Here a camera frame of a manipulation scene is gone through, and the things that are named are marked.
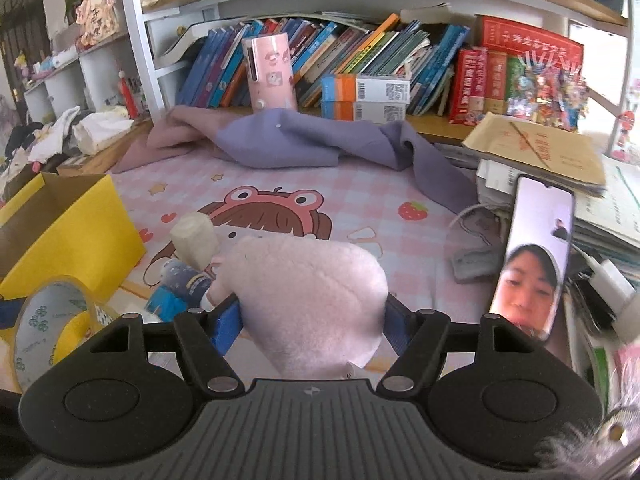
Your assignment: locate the purple cloth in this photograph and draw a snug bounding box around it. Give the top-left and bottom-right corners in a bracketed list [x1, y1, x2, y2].
[112, 105, 477, 214]

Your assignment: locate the pink checkered tablecloth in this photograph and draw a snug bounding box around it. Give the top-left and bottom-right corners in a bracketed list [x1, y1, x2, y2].
[0, 144, 576, 391]

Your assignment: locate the yellow tape roll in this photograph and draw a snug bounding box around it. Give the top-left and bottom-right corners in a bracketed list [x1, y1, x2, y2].
[12, 276, 118, 392]

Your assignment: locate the pink plush pig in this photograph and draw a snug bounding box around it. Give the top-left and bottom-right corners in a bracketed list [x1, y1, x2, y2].
[206, 235, 388, 379]

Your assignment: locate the white tape roll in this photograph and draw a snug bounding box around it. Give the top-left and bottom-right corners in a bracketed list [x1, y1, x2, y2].
[170, 212, 220, 271]

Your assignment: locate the orange white box stack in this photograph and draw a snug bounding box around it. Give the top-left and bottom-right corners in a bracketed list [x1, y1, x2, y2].
[320, 74, 410, 125]

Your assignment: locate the yellow cardboard box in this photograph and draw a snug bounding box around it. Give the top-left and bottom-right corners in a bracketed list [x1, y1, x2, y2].
[1, 174, 145, 301]

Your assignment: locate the pink doll figurine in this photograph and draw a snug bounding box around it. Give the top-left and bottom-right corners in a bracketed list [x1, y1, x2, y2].
[76, 0, 120, 50]

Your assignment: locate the beige tissue box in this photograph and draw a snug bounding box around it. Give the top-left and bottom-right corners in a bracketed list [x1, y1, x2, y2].
[73, 105, 134, 156]

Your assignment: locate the small blue bottle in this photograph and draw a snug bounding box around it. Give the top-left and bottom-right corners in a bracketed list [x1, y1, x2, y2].
[145, 259, 214, 322]

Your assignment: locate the white charging cable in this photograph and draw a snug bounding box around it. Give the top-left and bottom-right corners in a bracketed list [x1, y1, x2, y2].
[447, 202, 507, 241]

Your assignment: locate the pink cylindrical gadget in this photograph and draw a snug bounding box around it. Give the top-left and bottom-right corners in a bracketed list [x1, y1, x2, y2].
[242, 34, 297, 112]

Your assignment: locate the smartphone with video call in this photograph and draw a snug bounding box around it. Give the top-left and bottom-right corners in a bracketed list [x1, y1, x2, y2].
[488, 174, 575, 341]

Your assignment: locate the red dictionary book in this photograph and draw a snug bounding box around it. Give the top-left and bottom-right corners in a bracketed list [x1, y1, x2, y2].
[448, 15, 588, 131]

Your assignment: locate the colourful figure display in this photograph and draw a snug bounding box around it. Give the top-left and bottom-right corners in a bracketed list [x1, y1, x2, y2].
[504, 51, 589, 131]

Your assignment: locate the pile of clothes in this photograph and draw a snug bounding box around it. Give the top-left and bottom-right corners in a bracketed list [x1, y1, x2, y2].
[1, 106, 84, 203]

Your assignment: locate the brown paper envelope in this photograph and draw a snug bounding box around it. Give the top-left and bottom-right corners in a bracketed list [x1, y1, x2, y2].
[462, 113, 606, 196]

